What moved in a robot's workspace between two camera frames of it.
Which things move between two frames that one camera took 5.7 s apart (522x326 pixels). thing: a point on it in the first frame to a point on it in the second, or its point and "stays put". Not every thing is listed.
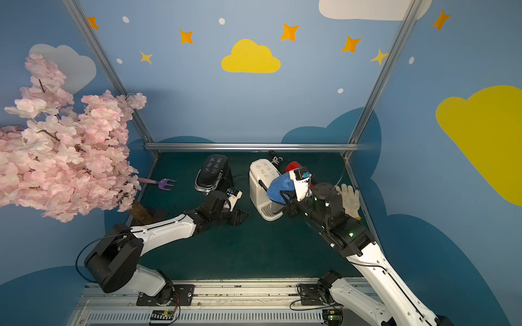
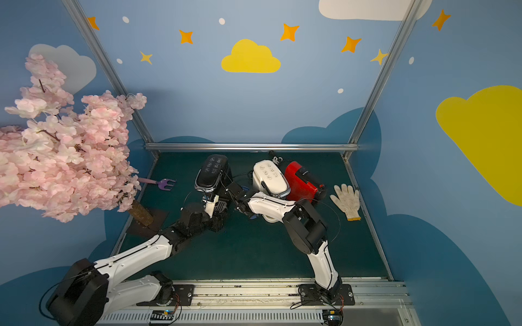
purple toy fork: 162,183 stays put
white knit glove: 351,200 stays put
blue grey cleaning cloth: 282,182 to 245,188
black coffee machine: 215,175 stays put
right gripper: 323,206 to 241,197
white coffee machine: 262,172 stays put
